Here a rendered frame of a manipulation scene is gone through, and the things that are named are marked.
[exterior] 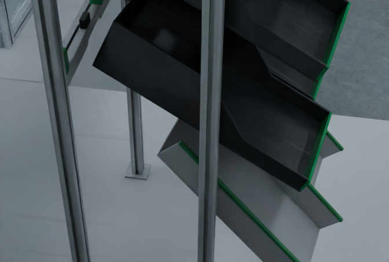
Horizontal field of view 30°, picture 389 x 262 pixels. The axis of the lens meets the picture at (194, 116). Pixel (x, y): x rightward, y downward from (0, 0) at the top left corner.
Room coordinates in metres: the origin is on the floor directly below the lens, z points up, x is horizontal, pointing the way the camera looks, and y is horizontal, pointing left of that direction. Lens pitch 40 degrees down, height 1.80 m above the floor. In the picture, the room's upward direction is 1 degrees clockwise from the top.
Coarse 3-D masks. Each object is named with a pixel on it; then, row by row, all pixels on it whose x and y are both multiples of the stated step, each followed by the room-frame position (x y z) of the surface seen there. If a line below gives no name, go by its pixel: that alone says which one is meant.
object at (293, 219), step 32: (192, 128) 0.71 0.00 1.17; (192, 160) 0.63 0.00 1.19; (224, 160) 0.70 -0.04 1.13; (224, 192) 0.62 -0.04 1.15; (256, 192) 0.69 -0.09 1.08; (288, 192) 0.72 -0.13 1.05; (256, 224) 0.60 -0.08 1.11; (288, 224) 0.67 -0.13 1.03; (320, 224) 0.70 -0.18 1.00; (288, 256) 0.59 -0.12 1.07
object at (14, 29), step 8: (0, 0) 1.33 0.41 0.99; (0, 8) 1.33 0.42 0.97; (8, 8) 1.35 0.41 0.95; (24, 8) 1.45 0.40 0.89; (0, 16) 1.33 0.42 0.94; (8, 16) 1.35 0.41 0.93; (16, 16) 1.42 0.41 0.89; (24, 16) 1.43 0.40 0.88; (0, 24) 1.34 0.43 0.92; (8, 24) 1.35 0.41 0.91; (16, 24) 1.38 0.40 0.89; (24, 24) 1.42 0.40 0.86; (0, 32) 1.33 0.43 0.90; (8, 32) 1.33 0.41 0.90; (16, 32) 1.38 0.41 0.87; (0, 40) 1.33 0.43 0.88; (8, 40) 1.33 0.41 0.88; (8, 48) 1.33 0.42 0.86
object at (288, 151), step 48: (144, 0) 0.78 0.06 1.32; (144, 48) 0.64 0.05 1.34; (192, 48) 0.75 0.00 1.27; (240, 48) 0.74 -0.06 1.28; (144, 96) 0.65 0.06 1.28; (192, 96) 0.63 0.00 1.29; (240, 96) 0.70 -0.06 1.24; (288, 96) 0.72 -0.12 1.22; (240, 144) 0.61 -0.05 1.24; (288, 144) 0.65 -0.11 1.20
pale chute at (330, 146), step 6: (324, 138) 0.85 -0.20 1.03; (330, 138) 0.85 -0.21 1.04; (324, 144) 0.85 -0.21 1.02; (330, 144) 0.85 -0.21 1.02; (336, 144) 0.84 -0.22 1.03; (324, 150) 0.85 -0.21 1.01; (330, 150) 0.85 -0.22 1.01; (336, 150) 0.84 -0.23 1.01; (342, 150) 0.84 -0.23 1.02; (318, 156) 0.85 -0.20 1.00; (324, 156) 0.85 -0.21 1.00; (318, 162) 0.84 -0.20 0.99; (318, 168) 0.82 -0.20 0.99; (312, 180) 0.79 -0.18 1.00
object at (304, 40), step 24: (192, 0) 0.63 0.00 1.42; (240, 0) 0.61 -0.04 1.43; (264, 0) 0.68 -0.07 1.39; (288, 0) 0.70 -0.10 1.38; (312, 0) 0.71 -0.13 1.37; (336, 0) 0.71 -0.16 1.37; (240, 24) 0.61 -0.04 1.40; (264, 24) 0.64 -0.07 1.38; (288, 24) 0.65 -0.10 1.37; (312, 24) 0.67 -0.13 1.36; (336, 24) 0.68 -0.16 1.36; (264, 48) 0.60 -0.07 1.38; (288, 48) 0.59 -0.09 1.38; (312, 48) 0.63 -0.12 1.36; (312, 72) 0.59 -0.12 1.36
